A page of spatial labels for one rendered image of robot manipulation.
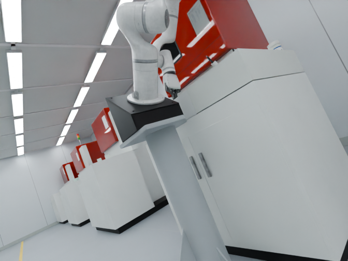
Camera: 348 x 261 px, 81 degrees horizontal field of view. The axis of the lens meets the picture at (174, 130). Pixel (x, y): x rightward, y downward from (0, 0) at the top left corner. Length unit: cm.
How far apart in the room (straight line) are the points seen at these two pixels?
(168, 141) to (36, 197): 810
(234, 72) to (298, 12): 224
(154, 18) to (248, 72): 44
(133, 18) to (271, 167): 84
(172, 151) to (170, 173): 10
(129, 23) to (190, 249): 102
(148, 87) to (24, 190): 813
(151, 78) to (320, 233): 93
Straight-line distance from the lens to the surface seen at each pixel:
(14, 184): 892
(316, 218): 99
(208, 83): 102
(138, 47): 98
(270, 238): 114
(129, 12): 99
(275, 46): 146
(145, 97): 101
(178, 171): 95
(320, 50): 300
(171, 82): 127
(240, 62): 93
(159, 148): 96
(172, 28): 137
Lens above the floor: 67
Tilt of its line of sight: 6 degrees up
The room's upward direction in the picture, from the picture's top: 23 degrees counter-clockwise
